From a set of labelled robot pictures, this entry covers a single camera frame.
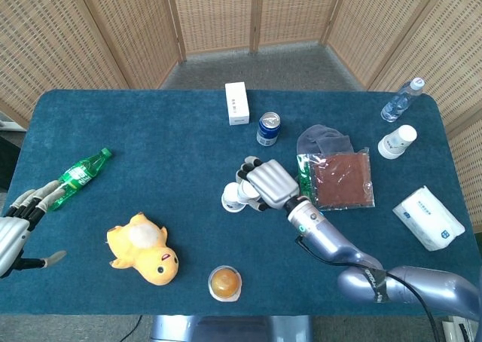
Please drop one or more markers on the blue drink can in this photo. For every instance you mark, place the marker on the blue drink can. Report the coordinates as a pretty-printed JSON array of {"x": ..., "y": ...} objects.
[{"x": 268, "y": 131}]

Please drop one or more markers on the white power strip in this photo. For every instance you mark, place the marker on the white power strip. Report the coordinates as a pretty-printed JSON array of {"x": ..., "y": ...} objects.
[{"x": 461, "y": 330}]

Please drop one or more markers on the yellow plush toy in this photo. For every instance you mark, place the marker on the yellow plush toy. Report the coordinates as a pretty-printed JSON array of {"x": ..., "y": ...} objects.
[{"x": 145, "y": 251}]

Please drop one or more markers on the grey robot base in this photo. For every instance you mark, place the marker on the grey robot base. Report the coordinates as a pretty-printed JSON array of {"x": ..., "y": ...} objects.
[{"x": 229, "y": 328}]

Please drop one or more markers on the clear water bottle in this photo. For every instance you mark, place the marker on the clear water bottle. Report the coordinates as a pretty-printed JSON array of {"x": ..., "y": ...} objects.
[{"x": 399, "y": 102}]

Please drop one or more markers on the green plastic soda bottle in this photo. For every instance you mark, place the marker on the green plastic soda bottle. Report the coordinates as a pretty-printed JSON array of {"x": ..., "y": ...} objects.
[{"x": 81, "y": 174}]

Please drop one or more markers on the bamboo folding screen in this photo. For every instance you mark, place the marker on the bamboo folding screen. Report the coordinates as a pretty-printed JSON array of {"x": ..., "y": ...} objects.
[{"x": 214, "y": 14}]

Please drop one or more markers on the orange fruit jelly cup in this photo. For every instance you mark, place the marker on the orange fruit jelly cup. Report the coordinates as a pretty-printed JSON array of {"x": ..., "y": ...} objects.
[{"x": 224, "y": 283}]

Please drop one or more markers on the grey cloth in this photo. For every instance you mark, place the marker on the grey cloth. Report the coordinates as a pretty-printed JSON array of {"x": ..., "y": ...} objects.
[{"x": 324, "y": 140}]

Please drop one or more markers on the white tissue pack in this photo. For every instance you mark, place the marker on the white tissue pack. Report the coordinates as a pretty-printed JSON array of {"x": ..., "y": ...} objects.
[{"x": 427, "y": 215}]

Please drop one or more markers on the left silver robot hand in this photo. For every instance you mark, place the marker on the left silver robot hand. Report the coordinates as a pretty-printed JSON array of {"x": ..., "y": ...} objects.
[{"x": 13, "y": 236}]

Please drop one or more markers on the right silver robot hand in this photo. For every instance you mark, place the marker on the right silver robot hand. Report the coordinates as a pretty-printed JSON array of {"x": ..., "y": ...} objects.
[{"x": 273, "y": 184}]

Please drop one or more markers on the blue felt table cover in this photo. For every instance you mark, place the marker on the blue felt table cover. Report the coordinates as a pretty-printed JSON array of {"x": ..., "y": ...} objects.
[{"x": 169, "y": 150}]

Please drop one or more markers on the white cardboard box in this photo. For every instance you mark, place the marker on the white cardboard box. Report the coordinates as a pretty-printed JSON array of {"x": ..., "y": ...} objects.
[{"x": 237, "y": 104}]

